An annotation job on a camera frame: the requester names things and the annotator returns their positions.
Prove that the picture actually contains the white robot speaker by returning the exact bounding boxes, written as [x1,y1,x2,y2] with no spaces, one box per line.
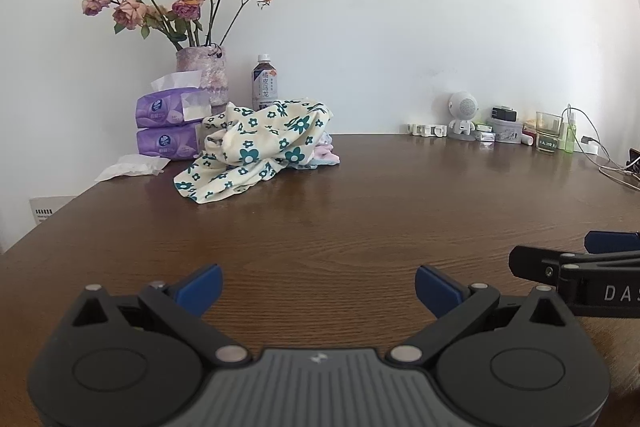
[446,92,480,142]

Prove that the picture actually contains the crumpled white tissue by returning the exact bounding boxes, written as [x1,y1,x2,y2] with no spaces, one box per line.
[94,153,172,182]

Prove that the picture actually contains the pink and teal folded garment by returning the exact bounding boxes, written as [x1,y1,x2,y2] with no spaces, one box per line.
[311,144,343,168]

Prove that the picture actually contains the open purple tissue pack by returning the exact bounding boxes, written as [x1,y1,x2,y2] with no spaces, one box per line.
[135,72,213,130]

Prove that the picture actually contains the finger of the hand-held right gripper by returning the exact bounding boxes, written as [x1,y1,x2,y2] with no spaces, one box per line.
[509,246,590,282]
[584,231,640,254]

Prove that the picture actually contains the white cable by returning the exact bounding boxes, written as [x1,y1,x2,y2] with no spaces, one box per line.
[562,104,640,192]

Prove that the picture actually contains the white cardboard box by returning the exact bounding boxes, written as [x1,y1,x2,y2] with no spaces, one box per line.
[29,195,77,226]

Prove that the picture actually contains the pink glass vase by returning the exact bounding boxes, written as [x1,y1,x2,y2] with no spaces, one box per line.
[175,46,229,115]

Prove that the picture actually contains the white clip row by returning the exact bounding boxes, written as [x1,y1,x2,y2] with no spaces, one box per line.
[406,123,448,138]

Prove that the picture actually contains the tea bottle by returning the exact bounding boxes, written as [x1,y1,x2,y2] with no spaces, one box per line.
[251,53,279,112]

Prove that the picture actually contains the glass cup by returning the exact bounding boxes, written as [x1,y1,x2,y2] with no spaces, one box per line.
[536,111,563,152]

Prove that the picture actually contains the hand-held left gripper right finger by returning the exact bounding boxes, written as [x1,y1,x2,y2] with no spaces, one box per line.
[389,264,576,366]

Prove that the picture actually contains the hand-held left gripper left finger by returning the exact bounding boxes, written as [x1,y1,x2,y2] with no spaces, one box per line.
[65,264,252,366]

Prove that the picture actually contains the cream teal floral garment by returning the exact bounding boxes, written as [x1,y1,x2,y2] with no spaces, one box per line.
[173,97,335,206]

